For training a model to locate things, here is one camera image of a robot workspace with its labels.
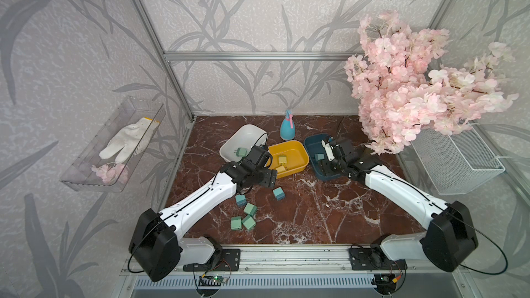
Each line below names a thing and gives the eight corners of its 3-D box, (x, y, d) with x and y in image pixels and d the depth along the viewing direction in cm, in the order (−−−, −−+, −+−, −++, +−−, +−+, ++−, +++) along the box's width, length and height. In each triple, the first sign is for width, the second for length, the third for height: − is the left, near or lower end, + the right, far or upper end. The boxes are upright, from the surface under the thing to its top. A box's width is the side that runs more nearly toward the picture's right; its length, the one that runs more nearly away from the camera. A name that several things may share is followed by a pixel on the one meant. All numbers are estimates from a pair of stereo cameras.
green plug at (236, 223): (230, 230, 83) (229, 228, 81) (232, 218, 85) (231, 216, 84) (241, 230, 83) (240, 228, 81) (242, 218, 85) (242, 216, 84)
